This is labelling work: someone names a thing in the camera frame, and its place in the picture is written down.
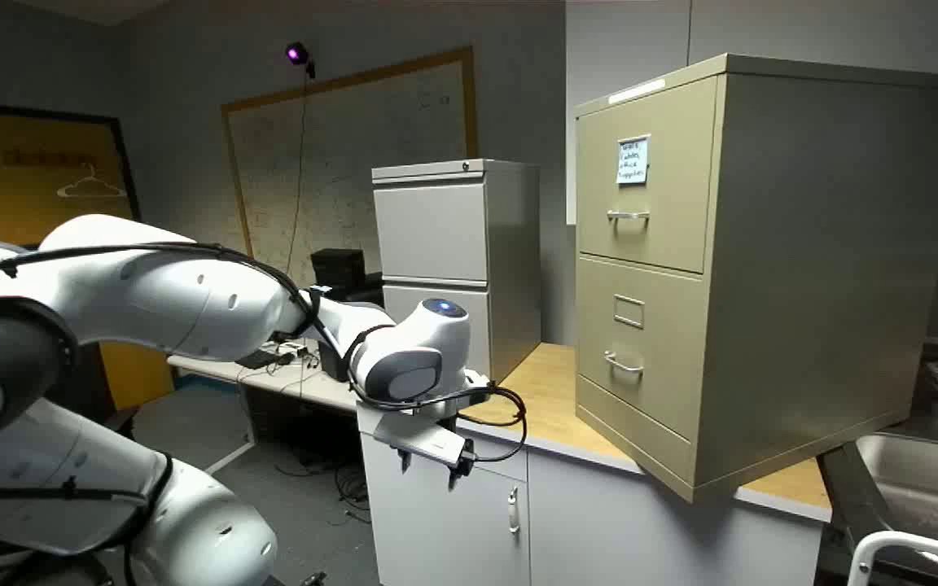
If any stainless steel sink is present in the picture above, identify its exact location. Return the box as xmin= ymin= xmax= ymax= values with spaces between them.
xmin=817 ymin=433 xmax=938 ymax=586

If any black box on desk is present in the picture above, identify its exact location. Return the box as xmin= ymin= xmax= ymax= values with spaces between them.
xmin=309 ymin=246 xmax=370 ymax=294

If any yellow board with hanger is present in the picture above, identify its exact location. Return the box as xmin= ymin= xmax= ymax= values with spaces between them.
xmin=0 ymin=98 xmax=177 ymax=418

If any beige two-drawer file cabinet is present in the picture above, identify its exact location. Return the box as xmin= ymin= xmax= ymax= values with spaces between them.
xmin=577 ymin=55 xmax=938 ymax=500

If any beige cabinet drawer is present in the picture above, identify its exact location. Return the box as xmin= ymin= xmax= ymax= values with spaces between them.
xmin=577 ymin=80 xmax=721 ymax=271
xmin=577 ymin=258 xmax=704 ymax=460

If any beige bottom cabinet drawer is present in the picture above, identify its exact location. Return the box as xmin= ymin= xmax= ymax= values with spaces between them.
xmin=577 ymin=258 xmax=704 ymax=460

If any beige top cabinet drawer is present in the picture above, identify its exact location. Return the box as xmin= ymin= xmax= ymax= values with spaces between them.
xmin=577 ymin=80 xmax=721 ymax=271

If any grey lateral file cabinet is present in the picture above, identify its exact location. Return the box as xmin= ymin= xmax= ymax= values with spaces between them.
xmin=371 ymin=158 xmax=540 ymax=382

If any white base cabinet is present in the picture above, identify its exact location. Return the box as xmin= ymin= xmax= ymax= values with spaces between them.
xmin=360 ymin=406 xmax=831 ymax=586

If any camera with purple light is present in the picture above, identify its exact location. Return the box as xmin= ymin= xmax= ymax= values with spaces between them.
xmin=284 ymin=43 xmax=315 ymax=77

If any wood-framed whiteboard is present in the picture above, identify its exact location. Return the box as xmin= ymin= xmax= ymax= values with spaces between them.
xmin=222 ymin=49 xmax=478 ymax=282

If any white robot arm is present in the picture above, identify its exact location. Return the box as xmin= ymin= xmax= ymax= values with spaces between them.
xmin=0 ymin=215 xmax=486 ymax=586

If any white metal frame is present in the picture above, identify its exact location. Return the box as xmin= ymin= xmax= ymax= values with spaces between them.
xmin=847 ymin=531 xmax=938 ymax=586

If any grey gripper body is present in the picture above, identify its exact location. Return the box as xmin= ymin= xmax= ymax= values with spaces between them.
xmin=376 ymin=413 xmax=469 ymax=467

